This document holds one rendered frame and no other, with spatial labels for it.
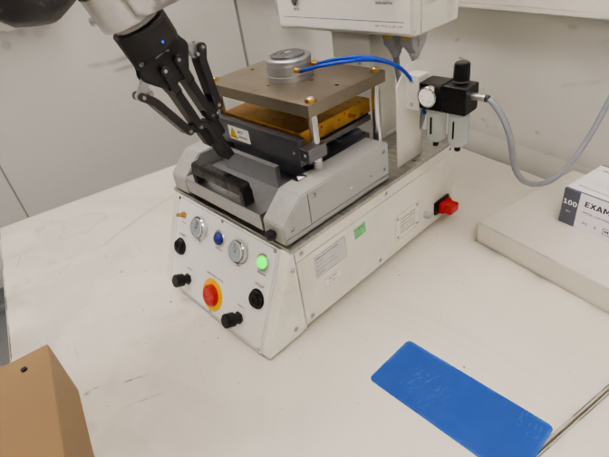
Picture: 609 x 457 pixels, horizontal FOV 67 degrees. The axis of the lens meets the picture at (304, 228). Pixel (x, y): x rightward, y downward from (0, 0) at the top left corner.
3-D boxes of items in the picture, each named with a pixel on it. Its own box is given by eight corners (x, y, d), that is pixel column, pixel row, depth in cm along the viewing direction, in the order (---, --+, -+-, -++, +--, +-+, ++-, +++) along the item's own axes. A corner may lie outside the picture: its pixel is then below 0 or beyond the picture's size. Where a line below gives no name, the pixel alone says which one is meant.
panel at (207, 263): (170, 280, 95) (179, 193, 90) (261, 354, 76) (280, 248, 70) (161, 281, 94) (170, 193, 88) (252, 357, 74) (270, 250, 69)
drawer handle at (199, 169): (204, 178, 83) (198, 158, 81) (255, 202, 74) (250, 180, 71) (194, 182, 82) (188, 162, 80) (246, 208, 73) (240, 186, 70)
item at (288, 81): (305, 89, 101) (297, 26, 94) (427, 113, 81) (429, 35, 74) (217, 129, 89) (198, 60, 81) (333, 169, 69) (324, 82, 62)
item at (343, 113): (294, 102, 96) (286, 54, 90) (378, 121, 82) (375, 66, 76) (227, 131, 87) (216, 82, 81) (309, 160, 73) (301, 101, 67)
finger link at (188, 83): (158, 56, 65) (165, 50, 65) (201, 117, 73) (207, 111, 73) (172, 60, 62) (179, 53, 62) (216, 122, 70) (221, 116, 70)
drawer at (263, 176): (302, 137, 102) (296, 102, 98) (381, 160, 88) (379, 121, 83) (189, 195, 87) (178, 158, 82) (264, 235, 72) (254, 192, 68)
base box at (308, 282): (338, 172, 124) (332, 111, 115) (465, 217, 100) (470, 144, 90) (166, 277, 97) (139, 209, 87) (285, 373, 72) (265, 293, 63)
